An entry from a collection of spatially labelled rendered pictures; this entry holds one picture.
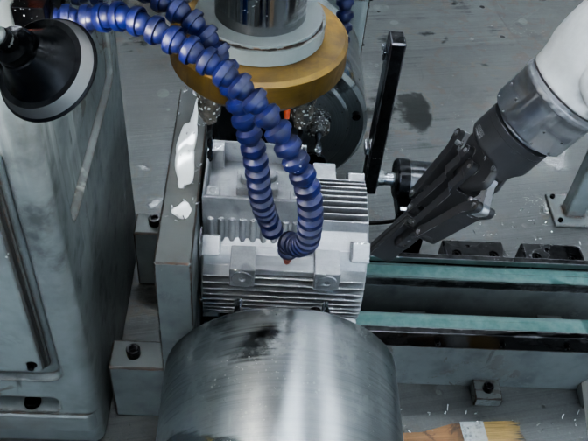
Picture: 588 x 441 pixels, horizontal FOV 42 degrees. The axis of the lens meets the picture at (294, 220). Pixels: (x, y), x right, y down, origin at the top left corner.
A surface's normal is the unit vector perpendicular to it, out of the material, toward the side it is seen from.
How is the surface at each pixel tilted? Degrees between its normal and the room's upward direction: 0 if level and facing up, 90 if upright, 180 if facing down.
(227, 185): 0
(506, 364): 90
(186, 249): 0
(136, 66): 0
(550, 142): 90
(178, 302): 90
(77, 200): 27
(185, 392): 51
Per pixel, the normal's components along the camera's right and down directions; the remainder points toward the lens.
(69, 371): 0.00, 0.73
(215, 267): 0.07, -0.66
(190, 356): -0.68, -0.50
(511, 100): -0.83, -0.38
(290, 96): 0.36, 0.69
